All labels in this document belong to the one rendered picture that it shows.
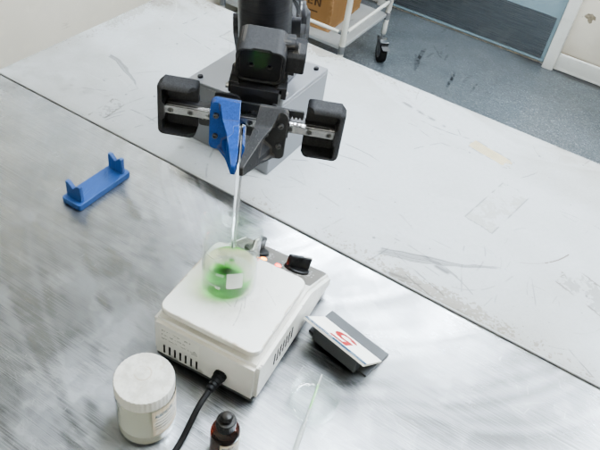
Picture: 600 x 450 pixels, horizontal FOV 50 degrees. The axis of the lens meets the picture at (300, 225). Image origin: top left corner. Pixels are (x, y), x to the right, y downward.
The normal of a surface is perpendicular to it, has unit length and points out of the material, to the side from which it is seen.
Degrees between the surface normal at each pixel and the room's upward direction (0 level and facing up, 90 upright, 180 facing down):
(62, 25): 90
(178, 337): 90
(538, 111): 0
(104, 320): 0
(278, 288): 0
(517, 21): 90
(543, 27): 90
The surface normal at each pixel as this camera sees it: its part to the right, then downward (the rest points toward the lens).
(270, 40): 0.12, -0.46
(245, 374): -0.44, 0.58
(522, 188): 0.13, -0.72
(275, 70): -0.10, 0.87
